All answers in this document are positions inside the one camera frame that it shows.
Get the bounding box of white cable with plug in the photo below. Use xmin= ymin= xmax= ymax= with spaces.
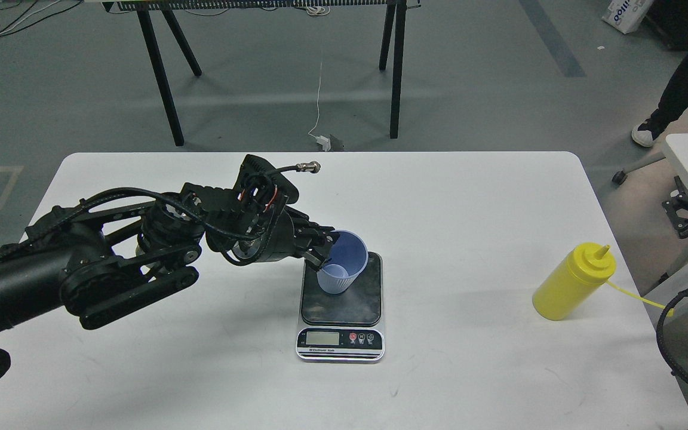
xmin=308 ymin=45 xmax=334 ymax=152

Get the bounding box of person in black trousers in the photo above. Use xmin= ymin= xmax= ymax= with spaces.
xmin=631 ymin=0 xmax=688 ymax=148

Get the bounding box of blue ribbed plastic cup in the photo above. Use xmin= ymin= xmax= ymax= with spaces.
xmin=317 ymin=231 xmax=368 ymax=294

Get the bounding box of black trestle leg table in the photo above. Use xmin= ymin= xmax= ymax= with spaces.
xmin=100 ymin=0 xmax=422 ymax=147

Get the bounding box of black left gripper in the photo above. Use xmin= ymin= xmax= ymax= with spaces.
xmin=203 ymin=155 xmax=340 ymax=271

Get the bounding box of white printed box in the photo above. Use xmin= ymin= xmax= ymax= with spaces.
xmin=601 ymin=0 xmax=655 ymax=35

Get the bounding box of black digital kitchen scale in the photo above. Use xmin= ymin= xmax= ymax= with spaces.
xmin=296 ymin=251 xmax=386 ymax=364

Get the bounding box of yellow squeeze bottle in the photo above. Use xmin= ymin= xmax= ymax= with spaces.
xmin=532 ymin=242 xmax=665 ymax=321

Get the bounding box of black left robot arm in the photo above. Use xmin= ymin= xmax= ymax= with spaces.
xmin=0 ymin=155 xmax=343 ymax=379

